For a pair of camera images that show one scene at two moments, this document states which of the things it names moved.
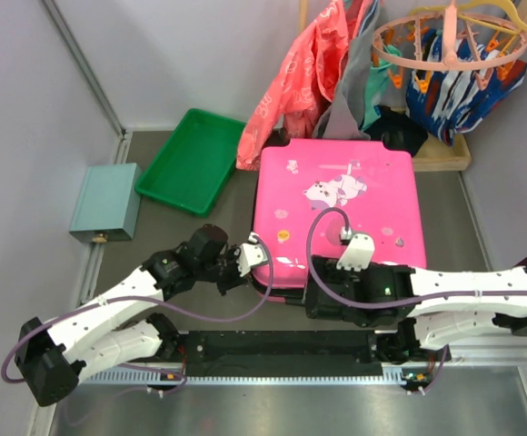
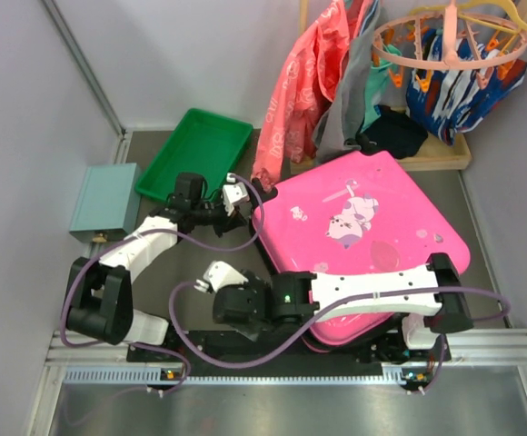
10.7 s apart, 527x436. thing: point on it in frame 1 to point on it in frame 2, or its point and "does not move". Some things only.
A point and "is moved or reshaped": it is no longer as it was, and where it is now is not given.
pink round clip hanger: x=451 y=63 does not move
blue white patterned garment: x=458 y=82 does not move
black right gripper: x=325 y=269 to x=253 y=282
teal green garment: x=374 y=86 does not move
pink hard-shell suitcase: x=376 y=184 is moved or reshaped
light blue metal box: x=109 y=205 does not move
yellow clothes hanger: x=517 y=17 does not move
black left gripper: x=236 y=278 to x=229 y=222
